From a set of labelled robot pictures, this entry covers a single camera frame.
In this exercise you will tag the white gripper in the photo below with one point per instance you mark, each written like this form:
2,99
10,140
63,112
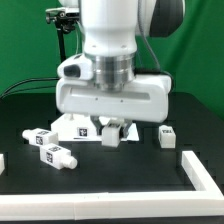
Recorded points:
143,99

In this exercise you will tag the white square table top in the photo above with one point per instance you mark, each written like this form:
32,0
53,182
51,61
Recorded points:
73,127

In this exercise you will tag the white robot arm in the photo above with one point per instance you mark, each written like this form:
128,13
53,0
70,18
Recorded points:
102,82

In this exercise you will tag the white apriltag base sheet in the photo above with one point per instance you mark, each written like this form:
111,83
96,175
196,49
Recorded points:
131,133

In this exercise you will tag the white block left edge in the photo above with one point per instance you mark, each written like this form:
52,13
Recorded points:
2,163

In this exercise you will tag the white obstacle fence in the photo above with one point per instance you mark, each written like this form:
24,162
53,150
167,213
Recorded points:
204,200

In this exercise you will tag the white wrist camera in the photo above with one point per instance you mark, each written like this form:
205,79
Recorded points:
76,67

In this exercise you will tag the black camera stand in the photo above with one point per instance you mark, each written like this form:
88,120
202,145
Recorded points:
64,19

